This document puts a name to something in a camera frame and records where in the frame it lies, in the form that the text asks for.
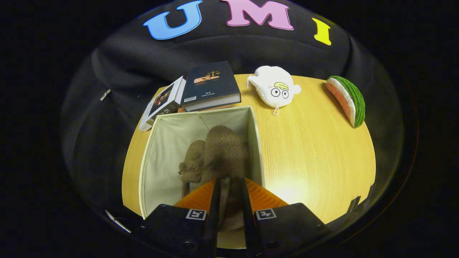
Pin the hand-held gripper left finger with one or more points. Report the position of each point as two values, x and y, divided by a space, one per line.
211 222

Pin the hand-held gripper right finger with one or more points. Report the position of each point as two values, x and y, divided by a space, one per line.
249 222

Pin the brown fuzzy shoe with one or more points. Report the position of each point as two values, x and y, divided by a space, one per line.
224 150
193 157

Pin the fabric storage box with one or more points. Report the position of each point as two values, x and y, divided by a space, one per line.
161 154

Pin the white book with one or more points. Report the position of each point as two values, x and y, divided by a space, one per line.
161 102

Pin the white plush toy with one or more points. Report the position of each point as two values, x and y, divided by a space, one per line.
269 86

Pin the dark book with scales print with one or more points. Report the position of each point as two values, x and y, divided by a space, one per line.
211 84

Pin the watermelon slice plush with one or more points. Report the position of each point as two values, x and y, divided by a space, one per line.
355 104

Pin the silver clip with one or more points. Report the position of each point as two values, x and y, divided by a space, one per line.
105 94

